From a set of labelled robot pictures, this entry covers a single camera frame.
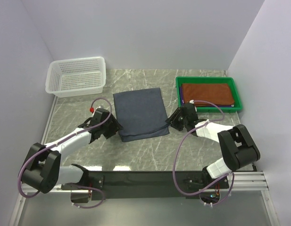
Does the purple towel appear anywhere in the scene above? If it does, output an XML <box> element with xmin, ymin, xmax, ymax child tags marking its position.
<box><xmin>179</xmin><ymin>87</ymin><xmax>234</xmax><ymax>108</ymax></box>

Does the grey towel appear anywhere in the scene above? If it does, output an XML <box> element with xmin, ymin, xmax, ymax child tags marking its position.
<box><xmin>113</xmin><ymin>88</ymin><xmax>169</xmax><ymax>142</ymax></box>

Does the orange brown towel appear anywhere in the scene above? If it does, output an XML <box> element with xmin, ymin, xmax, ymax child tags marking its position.
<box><xmin>181</xmin><ymin>83</ymin><xmax>234</xmax><ymax>106</ymax></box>

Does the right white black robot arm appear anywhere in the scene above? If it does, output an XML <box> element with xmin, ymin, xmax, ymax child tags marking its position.
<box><xmin>166</xmin><ymin>101</ymin><xmax>260</xmax><ymax>188</ymax></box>

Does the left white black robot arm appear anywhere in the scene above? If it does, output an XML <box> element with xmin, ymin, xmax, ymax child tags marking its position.
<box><xmin>17</xmin><ymin>108</ymin><xmax>123</xmax><ymax>194</ymax></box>

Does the green plastic tray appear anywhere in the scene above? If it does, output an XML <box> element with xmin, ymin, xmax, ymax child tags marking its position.
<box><xmin>175</xmin><ymin>77</ymin><xmax>242</xmax><ymax>113</ymax></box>

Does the white plastic basket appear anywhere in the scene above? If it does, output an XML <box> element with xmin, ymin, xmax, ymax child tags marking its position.
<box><xmin>45</xmin><ymin>56</ymin><xmax>106</xmax><ymax>98</ymax></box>

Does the black base beam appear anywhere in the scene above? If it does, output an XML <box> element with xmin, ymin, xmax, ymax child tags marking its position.
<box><xmin>60</xmin><ymin>169</ymin><xmax>221</xmax><ymax>204</ymax></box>

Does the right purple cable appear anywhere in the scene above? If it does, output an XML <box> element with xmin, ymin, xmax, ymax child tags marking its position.
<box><xmin>172</xmin><ymin>100</ymin><xmax>235</xmax><ymax>209</ymax></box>

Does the aluminium frame rail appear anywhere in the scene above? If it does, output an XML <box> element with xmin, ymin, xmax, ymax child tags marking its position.
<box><xmin>9</xmin><ymin>172</ymin><xmax>280</xmax><ymax>226</ymax></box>

